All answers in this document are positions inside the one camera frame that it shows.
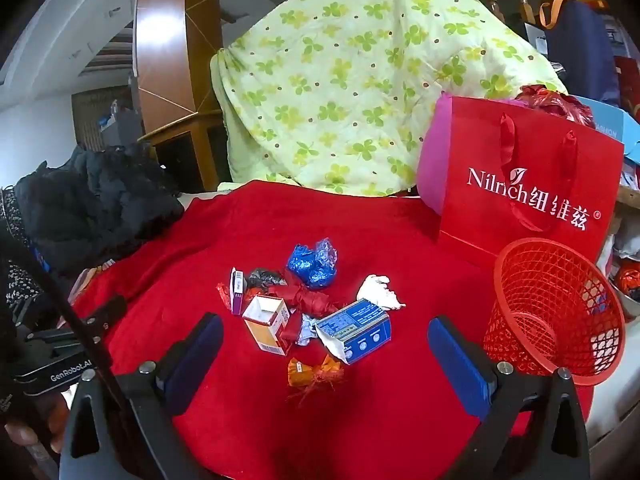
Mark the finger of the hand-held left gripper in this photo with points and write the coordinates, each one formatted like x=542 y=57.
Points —
x=105 y=312

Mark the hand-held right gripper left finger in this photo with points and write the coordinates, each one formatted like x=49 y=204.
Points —
x=192 y=365

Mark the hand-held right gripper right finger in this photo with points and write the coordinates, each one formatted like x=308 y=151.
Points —
x=460 y=365

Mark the small red sachet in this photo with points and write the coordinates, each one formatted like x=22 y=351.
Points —
x=223 y=296

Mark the orange white carton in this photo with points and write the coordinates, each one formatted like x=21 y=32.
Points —
x=265 y=327

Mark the small purple white box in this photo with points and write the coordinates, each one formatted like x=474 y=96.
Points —
x=237 y=290

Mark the red plastic mesh basket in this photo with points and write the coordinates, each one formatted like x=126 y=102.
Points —
x=550 y=310

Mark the blue medicine box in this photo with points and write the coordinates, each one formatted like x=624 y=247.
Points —
x=357 y=332

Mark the white tissue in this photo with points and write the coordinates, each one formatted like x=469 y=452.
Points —
x=377 y=290

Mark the black plastic wrapper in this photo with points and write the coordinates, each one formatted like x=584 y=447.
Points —
x=265 y=278

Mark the blue face mask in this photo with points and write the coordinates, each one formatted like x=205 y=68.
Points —
x=307 y=332

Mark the orange wrapper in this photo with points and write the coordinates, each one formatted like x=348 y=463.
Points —
x=312 y=372

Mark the red wrapper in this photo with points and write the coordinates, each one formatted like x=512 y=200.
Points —
x=305 y=297

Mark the blue plastic wrapper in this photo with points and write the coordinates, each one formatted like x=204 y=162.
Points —
x=312 y=262

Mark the person's left hand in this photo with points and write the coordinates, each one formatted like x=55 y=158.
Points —
x=56 y=417

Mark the person's dark patterned clothing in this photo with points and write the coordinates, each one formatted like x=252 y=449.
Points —
x=20 y=280

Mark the black jacket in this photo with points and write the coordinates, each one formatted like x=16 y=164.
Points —
x=100 y=210

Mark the red blanket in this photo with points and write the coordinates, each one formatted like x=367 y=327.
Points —
x=225 y=240

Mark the metal basin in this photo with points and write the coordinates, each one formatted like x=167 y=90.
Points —
x=625 y=307

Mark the red paper gift bag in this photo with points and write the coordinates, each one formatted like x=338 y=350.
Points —
x=525 y=190

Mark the orange plastic bag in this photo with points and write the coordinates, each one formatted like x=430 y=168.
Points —
x=630 y=280

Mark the red plastic bag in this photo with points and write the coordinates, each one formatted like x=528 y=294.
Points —
x=550 y=102

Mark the light blue shoe box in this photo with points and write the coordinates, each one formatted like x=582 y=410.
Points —
x=607 y=120

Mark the brown wooden arch pillar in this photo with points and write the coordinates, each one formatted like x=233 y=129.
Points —
x=175 y=35

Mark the green clover print quilt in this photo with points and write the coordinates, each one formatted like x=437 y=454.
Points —
x=360 y=85

